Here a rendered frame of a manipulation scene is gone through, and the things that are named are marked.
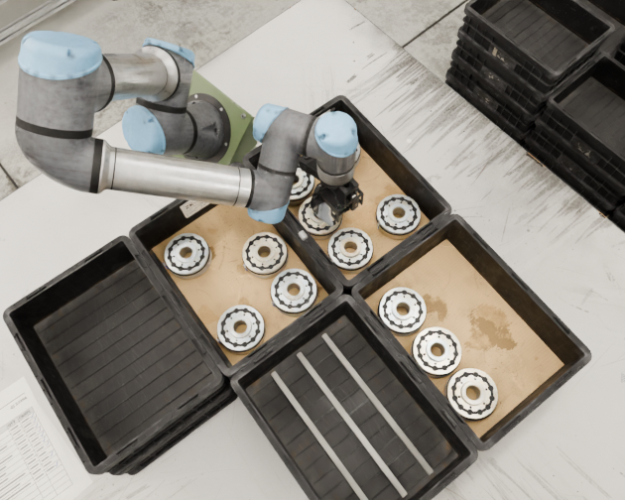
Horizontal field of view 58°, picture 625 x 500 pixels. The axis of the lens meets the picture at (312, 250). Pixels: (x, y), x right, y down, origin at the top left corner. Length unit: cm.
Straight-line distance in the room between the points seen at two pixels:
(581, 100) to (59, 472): 196
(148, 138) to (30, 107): 42
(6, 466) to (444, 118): 140
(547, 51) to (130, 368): 168
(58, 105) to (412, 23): 213
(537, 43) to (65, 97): 165
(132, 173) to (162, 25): 198
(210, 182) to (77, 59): 29
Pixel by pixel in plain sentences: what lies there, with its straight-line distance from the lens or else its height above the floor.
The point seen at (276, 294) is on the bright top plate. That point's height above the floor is 86.
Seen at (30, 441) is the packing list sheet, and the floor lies 70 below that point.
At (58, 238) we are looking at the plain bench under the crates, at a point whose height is 70.
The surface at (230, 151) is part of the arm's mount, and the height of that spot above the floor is 80.
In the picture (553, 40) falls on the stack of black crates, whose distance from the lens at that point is 224.
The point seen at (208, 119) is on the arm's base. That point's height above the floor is 86.
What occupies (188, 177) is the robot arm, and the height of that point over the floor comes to 116.
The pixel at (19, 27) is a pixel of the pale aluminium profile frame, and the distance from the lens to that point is 300.
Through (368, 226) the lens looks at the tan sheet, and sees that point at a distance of 133.
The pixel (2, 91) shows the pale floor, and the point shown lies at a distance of 299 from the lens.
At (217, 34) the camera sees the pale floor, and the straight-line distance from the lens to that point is 286.
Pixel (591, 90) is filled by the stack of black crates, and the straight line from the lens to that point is 230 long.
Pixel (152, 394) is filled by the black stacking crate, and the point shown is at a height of 83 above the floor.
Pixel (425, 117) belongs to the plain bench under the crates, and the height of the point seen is 70.
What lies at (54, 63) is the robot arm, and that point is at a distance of 97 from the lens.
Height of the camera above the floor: 203
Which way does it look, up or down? 67 degrees down
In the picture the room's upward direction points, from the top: 4 degrees counter-clockwise
